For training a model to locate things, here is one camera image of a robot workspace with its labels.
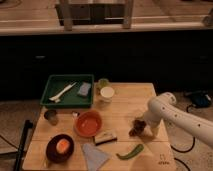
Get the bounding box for blue black device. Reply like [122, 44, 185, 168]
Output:
[185, 91, 212, 108]

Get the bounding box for blue sponge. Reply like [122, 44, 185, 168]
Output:
[78, 82, 91, 97]

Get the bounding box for green plastic tray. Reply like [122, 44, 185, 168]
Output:
[40, 74, 94, 109]

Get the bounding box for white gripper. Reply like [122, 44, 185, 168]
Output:
[150, 125, 160, 137]

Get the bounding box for black stand pole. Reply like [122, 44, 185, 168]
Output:
[13, 120, 33, 171]

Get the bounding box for white brush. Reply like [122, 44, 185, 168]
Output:
[49, 82, 77, 103]

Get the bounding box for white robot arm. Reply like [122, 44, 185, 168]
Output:
[143, 92, 213, 148]

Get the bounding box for white lidded jar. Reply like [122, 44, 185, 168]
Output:
[100, 86, 115, 102]

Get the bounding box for orange fruit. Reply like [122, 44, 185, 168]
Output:
[56, 139, 70, 154]

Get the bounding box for black cable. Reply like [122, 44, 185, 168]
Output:
[170, 103, 198, 171]

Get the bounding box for wooden chair legs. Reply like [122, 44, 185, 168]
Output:
[55, 0, 134, 31]

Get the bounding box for small metal cup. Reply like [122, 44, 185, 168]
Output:
[44, 110, 58, 125]

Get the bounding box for blue cloth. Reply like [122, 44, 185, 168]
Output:
[81, 143, 110, 171]

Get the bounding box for dark purple grape bunch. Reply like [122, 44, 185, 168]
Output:
[129, 119, 146, 136]

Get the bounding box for whiteboard eraser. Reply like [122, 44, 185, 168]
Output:
[93, 130, 117, 146]

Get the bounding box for red bowl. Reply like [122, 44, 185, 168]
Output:
[74, 110, 102, 138]

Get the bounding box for dark brown bowl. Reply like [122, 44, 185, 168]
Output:
[46, 134, 74, 163]

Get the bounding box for green chili pepper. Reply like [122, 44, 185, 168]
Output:
[116, 144, 144, 160]

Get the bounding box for green cup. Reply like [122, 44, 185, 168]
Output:
[97, 78, 109, 91]

